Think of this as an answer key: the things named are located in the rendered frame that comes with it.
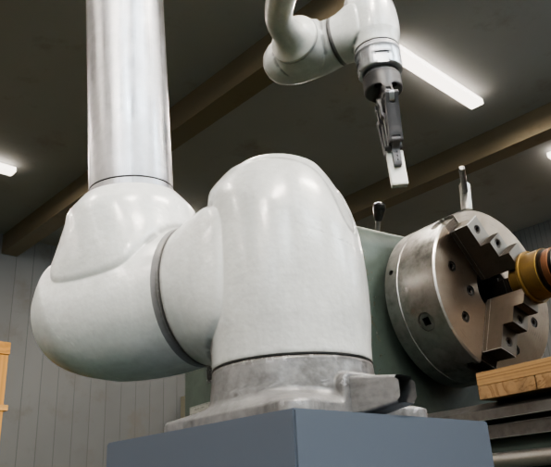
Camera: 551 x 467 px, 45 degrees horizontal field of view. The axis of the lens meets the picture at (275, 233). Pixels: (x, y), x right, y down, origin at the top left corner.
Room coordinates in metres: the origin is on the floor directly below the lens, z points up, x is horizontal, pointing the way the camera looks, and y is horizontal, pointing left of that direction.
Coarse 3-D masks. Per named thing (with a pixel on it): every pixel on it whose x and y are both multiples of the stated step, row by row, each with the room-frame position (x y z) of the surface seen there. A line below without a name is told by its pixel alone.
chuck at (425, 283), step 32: (416, 256) 1.12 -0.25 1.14; (448, 256) 1.11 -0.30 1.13; (416, 288) 1.12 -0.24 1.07; (448, 288) 1.10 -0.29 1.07; (480, 288) 1.24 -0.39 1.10; (416, 320) 1.14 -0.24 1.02; (448, 320) 1.09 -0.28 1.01; (480, 320) 1.14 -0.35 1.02; (544, 320) 1.25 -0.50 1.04; (448, 352) 1.14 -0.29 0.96; (480, 352) 1.13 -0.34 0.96
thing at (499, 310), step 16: (496, 304) 1.13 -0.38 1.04; (512, 304) 1.10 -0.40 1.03; (528, 304) 1.09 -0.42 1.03; (496, 320) 1.12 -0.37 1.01; (512, 320) 1.09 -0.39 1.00; (496, 336) 1.11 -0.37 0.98; (512, 336) 1.12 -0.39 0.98; (496, 352) 1.12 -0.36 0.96; (512, 352) 1.12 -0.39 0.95; (480, 368) 1.16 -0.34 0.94
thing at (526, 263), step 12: (528, 252) 1.10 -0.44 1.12; (540, 252) 1.07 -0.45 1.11; (516, 264) 1.08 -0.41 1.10; (528, 264) 1.06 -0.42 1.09; (540, 264) 1.05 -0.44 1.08; (516, 276) 1.10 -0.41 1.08; (528, 276) 1.07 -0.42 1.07; (540, 276) 1.06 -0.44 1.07; (516, 288) 1.11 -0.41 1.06; (528, 288) 1.08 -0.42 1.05; (540, 288) 1.07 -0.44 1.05; (540, 300) 1.10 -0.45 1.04
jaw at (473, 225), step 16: (448, 224) 1.12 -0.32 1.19; (464, 224) 1.09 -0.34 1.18; (480, 224) 1.10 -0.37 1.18; (464, 240) 1.11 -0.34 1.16; (480, 240) 1.10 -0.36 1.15; (496, 240) 1.09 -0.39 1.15; (480, 256) 1.11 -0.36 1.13; (496, 256) 1.09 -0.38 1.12; (512, 256) 1.08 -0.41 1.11; (480, 272) 1.14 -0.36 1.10; (496, 272) 1.12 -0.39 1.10
